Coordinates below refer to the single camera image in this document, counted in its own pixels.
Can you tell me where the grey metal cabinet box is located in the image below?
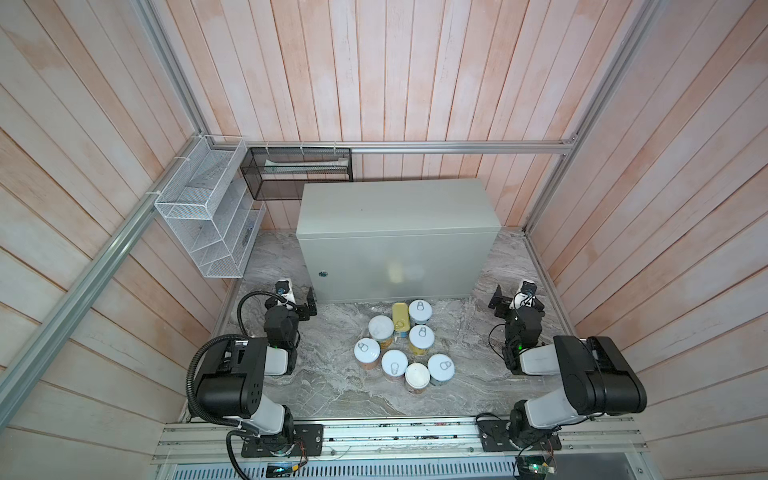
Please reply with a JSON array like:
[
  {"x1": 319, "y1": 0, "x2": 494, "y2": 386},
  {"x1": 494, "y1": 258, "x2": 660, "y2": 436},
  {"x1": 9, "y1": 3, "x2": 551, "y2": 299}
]
[{"x1": 296, "y1": 179, "x2": 501, "y2": 303}]

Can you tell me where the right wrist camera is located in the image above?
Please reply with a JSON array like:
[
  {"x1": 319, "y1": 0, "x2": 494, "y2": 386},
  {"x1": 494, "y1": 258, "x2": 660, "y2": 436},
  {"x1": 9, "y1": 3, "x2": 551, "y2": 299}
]
[{"x1": 511, "y1": 280, "x2": 538, "y2": 309}]

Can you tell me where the yellow can centre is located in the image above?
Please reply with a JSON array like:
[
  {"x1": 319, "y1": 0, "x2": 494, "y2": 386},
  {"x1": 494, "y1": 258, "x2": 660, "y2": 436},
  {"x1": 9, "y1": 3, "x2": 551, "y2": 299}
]
[{"x1": 408, "y1": 324, "x2": 435, "y2": 356}]

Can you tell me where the orange label can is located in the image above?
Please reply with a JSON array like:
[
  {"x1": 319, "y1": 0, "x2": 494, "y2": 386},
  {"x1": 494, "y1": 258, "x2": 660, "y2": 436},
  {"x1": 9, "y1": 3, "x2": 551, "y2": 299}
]
[{"x1": 353, "y1": 338, "x2": 381, "y2": 370}]

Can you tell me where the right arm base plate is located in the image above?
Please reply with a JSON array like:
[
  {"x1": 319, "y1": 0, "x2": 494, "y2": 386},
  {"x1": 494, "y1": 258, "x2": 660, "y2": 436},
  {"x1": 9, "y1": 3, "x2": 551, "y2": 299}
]
[{"x1": 475, "y1": 416, "x2": 563, "y2": 453}]

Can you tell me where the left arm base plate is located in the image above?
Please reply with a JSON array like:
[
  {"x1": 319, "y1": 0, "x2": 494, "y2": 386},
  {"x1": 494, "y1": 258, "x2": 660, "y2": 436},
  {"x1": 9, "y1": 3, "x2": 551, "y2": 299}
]
[{"x1": 241, "y1": 423, "x2": 324, "y2": 459}]

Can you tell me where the black mesh basket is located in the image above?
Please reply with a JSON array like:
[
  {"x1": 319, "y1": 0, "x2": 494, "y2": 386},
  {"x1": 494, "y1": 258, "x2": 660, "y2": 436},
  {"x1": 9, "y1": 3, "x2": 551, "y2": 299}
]
[{"x1": 240, "y1": 146, "x2": 354, "y2": 201}]

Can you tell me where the aluminium front rail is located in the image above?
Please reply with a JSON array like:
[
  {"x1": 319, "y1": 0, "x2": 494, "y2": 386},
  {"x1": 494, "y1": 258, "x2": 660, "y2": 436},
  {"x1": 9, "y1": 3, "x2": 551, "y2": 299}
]
[{"x1": 151, "y1": 416, "x2": 649, "y2": 465}]

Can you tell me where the yellow label can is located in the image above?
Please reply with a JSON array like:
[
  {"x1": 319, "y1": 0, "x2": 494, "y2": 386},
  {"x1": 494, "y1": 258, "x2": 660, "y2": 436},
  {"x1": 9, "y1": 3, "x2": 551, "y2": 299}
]
[{"x1": 368, "y1": 315, "x2": 395, "y2": 350}]

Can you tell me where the pink label can front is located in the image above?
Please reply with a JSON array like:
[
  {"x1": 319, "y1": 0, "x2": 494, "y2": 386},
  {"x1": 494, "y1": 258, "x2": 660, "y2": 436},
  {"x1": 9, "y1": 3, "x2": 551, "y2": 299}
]
[{"x1": 380, "y1": 349, "x2": 409, "y2": 381}]

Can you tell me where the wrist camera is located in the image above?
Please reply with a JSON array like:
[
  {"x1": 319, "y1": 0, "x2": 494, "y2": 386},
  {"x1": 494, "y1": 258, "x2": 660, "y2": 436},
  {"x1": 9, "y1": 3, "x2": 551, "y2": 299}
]
[
  {"x1": 275, "y1": 279, "x2": 296, "y2": 307},
  {"x1": 511, "y1": 280, "x2": 538, "y2": 309}
]

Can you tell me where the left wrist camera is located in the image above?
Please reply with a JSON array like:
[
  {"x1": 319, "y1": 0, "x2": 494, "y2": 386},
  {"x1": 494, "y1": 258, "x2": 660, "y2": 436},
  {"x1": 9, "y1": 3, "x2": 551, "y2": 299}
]
[{"x1": 275, "y1": 279, "x2": 296, "y2": 307}]

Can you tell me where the gold flat sardine tin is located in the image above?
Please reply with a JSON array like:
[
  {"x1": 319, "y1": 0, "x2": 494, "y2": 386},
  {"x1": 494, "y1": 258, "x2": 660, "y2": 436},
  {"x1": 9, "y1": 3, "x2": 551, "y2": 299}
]
[{"x1": 392, "y1": 302, "x2": 411, "y2": 337}]

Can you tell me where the blue label can front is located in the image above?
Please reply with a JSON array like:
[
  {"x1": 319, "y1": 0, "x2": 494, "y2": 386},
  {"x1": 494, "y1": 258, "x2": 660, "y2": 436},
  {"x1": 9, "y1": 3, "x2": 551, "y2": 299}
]
[{"x1": 427, "y1": 354, "x2": 456, "y2": 386}]

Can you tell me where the teal label can back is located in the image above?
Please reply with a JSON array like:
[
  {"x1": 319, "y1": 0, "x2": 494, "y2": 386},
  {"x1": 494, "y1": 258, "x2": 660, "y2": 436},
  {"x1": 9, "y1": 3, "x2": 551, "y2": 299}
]
[{"x1": 408, "y1": 299, "x2": 433, "y2": 326}]

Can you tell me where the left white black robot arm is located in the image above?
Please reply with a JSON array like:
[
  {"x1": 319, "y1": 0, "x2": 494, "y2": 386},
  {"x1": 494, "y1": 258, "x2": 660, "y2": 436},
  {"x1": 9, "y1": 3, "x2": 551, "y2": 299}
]
[{"x1": 185, "y1": 280, "x2": 317, "y2": 445}]

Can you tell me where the white wire mesh shelf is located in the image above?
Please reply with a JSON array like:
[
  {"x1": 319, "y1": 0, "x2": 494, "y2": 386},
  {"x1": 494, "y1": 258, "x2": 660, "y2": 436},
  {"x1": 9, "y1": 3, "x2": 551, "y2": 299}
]
[{"x1": 155, "y1": 135, "x2": 265, "y2": 279}]

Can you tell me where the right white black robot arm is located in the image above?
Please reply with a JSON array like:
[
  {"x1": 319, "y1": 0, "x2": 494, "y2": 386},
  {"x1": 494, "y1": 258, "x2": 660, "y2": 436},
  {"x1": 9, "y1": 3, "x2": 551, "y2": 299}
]
[{"x1": 488, "y1": 281, "x2": 648, "y2": 449}]

